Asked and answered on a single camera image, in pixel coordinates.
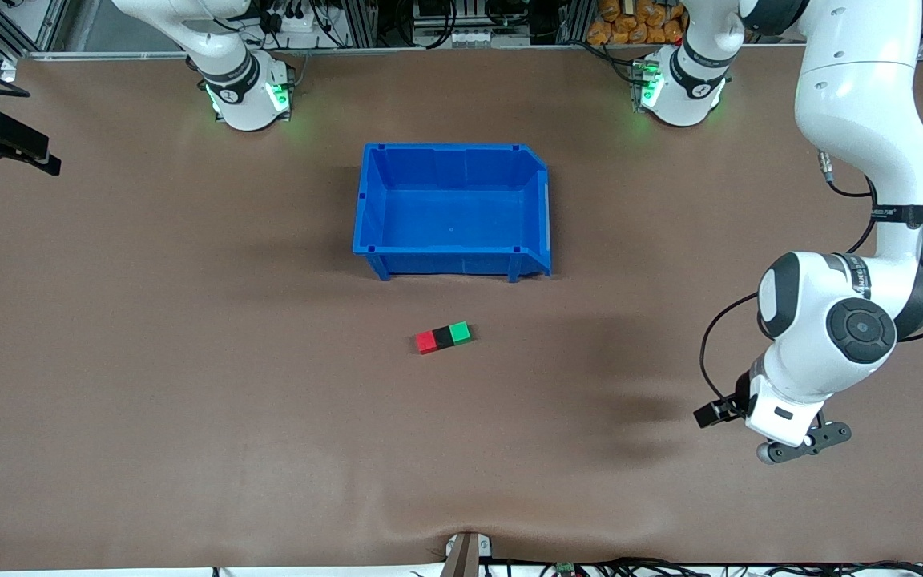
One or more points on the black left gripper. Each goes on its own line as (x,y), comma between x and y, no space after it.
(738,400)

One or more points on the green cube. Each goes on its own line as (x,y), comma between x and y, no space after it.
(460,332)

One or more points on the red cube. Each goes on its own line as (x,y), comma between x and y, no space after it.
(426,343)

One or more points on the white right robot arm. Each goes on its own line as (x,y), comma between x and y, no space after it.
(237,88)

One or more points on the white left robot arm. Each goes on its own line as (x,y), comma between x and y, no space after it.
(846,320)

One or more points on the black cube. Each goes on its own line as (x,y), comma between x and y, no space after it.
(444,337)

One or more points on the green terminal connector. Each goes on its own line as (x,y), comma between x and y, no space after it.
(565,569)

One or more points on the white power strip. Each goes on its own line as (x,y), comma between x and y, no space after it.
(297,24)

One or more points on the blue plastic storage bin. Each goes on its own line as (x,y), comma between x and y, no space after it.
(453,220)

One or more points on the orange snack packets pile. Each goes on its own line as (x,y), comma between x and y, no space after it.
(638,22)

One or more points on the brown table mat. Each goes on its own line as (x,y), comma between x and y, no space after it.
(269,481)

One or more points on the white slotted connector strip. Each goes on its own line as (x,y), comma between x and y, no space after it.
(469,37)

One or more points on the aluminium frame post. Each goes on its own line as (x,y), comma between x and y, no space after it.
(359,22)

